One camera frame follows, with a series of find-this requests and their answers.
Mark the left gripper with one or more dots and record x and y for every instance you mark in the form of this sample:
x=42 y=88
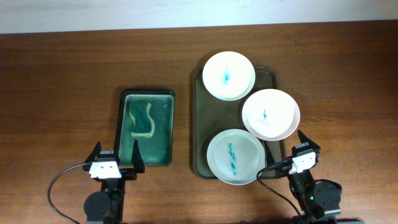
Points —
x=128 y=173

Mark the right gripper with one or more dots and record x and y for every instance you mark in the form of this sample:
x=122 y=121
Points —
x=304 y=140

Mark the green yellow scrubbing sponge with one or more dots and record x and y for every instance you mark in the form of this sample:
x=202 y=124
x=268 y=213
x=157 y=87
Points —
x=143 y=124

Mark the pale blue plate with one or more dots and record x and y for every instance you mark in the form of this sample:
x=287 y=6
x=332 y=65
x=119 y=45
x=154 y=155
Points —
x=235 y=156

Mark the white plate blue stain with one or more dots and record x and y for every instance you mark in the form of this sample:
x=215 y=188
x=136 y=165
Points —
x=228 y=76

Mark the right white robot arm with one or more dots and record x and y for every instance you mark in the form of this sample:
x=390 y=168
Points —
x=319 y=200

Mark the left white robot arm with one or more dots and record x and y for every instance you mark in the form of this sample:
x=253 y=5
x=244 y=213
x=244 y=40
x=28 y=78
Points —
x=106 y=205

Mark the small green water tray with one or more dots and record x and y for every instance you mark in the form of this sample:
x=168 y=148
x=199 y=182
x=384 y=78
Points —
x=156 y=150

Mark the large dark serving tray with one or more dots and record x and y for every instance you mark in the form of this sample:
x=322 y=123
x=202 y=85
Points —
x=211 y=116

